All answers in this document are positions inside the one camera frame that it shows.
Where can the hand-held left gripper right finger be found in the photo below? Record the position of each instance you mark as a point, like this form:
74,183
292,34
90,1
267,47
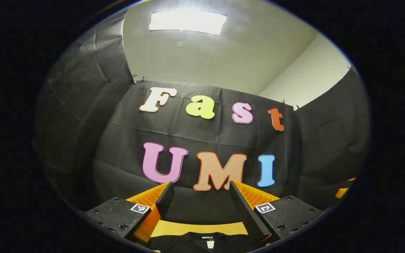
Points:
244,211

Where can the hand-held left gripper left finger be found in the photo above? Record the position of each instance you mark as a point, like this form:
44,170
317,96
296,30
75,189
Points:
166,196

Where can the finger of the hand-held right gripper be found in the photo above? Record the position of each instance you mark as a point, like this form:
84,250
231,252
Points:
341,192

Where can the black garment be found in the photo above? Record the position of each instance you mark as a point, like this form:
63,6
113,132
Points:
188,243

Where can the black backdrop cloth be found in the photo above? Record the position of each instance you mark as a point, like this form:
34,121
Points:
195,137

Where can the ceiling light panel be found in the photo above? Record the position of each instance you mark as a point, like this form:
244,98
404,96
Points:
187,21

